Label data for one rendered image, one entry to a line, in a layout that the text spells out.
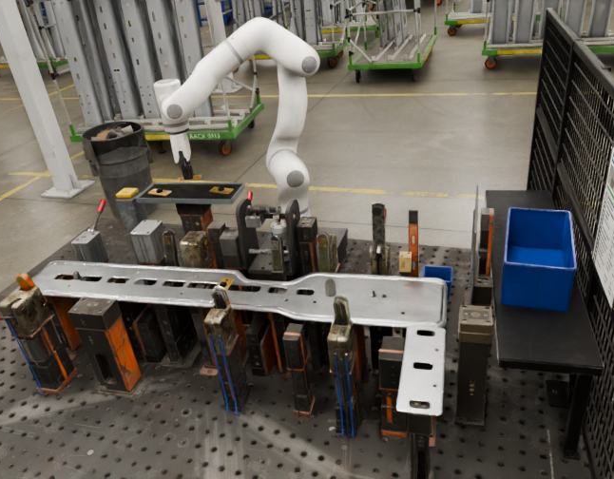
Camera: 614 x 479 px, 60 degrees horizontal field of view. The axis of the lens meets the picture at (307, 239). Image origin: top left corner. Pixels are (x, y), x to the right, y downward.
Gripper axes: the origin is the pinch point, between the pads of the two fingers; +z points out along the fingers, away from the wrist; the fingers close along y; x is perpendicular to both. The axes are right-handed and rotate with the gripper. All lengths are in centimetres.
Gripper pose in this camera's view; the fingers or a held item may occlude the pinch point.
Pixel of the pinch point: (187, 172)
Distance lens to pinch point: 192.6
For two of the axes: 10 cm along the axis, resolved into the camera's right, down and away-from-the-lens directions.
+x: 9.9, -1.5, 0.4
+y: 1.1, 4.9, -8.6
